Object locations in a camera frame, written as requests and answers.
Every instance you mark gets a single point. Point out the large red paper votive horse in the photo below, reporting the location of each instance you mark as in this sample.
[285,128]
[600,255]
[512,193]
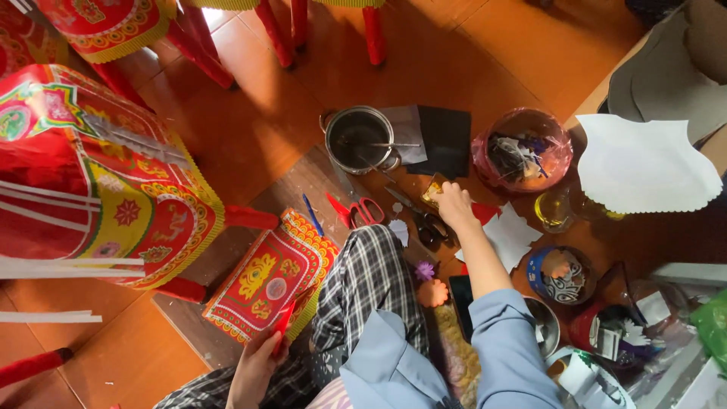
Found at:
[102,176]

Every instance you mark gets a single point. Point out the red triangular paper scrap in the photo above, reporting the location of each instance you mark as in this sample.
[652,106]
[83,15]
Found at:
[339,209]

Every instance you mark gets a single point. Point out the red paper-wrapped leg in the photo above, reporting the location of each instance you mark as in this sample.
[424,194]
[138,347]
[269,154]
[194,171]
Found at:
[275,31]
[373,34]
[199,51]

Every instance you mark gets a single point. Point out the red decorated paper panel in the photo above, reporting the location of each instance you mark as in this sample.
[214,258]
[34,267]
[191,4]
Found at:
[267,278]

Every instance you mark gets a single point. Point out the blue pen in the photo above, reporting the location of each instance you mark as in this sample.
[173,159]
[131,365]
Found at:
[312,214]

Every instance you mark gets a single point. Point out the metal spoon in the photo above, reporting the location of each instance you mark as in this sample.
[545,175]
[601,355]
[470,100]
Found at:
[392,145]

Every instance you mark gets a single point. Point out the green plastic bag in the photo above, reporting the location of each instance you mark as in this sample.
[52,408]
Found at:
[713,329]

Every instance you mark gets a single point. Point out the grey paper sheet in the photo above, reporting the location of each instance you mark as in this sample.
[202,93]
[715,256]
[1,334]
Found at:
[409,128]

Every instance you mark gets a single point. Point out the person's right hand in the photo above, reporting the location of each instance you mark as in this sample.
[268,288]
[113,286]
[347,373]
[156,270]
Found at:
[457,207]

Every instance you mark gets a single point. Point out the person's right fingers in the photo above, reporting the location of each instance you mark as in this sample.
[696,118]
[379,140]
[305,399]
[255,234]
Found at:
[446,190]

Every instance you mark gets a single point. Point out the steel bowl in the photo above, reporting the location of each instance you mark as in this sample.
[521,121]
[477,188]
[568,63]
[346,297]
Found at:
[545,326]

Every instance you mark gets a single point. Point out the purple paper flower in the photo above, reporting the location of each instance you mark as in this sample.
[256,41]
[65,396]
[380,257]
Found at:
[424,271]

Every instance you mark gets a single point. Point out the clear plastic bag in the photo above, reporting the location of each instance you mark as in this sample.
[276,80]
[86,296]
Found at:
[653,298]

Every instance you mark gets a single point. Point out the red paper piece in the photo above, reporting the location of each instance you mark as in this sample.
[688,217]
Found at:
[485,213]

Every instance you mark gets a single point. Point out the yellow fuzzy cushion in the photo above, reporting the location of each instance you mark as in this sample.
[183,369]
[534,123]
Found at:
[457,358]

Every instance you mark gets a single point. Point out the small white paper scrap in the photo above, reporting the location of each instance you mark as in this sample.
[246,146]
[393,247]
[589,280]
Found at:
[399,232]

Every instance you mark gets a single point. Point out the person's left hand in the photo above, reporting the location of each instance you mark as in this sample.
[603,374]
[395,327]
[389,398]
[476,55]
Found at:
[250,369]

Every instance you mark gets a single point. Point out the black phone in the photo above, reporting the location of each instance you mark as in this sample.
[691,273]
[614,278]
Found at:
[461,307]

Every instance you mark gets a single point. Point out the white cut paper piece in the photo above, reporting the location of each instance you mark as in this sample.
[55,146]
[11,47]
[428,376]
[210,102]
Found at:
[511,238]

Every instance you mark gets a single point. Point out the grey cardboard sheets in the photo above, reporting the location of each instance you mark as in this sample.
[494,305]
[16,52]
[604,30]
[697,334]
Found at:
[670,68]

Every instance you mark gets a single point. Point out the glass cup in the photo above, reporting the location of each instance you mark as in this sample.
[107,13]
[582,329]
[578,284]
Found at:
[552,211]

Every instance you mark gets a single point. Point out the white paper strip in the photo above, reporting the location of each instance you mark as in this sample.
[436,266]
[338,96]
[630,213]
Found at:
[68,268]
[45,317]

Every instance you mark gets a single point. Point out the gold paper piece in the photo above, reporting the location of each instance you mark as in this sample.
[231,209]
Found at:
[430,193]

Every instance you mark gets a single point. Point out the blue grey jacket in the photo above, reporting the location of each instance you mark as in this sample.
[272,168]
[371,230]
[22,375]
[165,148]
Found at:
[500,358]

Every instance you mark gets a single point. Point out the red gold paper votive figure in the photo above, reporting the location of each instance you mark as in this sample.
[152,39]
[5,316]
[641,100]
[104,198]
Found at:
[108,25]

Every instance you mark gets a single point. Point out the blue bowl with patterned paper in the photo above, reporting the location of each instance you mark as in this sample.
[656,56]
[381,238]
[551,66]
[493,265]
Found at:
[559,275]

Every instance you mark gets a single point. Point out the plaid trousers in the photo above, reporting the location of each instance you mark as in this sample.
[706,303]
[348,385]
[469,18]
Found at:
[369,278]

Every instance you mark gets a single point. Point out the orange paper flower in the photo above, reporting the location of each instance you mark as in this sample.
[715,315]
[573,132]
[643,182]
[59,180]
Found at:
[433,293]

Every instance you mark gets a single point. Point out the red container of paper bits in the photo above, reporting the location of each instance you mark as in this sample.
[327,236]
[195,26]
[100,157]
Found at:
[607,335]

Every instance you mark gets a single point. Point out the black paper sheet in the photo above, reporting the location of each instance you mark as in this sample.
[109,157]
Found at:
[446,142]

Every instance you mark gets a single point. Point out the red paper-wrapped stick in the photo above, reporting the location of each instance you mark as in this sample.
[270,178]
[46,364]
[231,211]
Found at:
[31,366]

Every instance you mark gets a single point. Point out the white scalloped paper sheet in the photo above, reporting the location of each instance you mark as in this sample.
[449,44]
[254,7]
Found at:
[642,165]

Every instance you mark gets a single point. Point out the steel pot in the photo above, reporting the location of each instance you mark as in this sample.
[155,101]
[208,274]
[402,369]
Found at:
[358,139]

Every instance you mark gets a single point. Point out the white printed cup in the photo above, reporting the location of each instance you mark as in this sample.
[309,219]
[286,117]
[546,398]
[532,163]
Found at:
[590,380]

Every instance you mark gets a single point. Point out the pink bag of paper scraps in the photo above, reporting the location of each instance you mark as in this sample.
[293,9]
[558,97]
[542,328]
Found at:
[522,150]

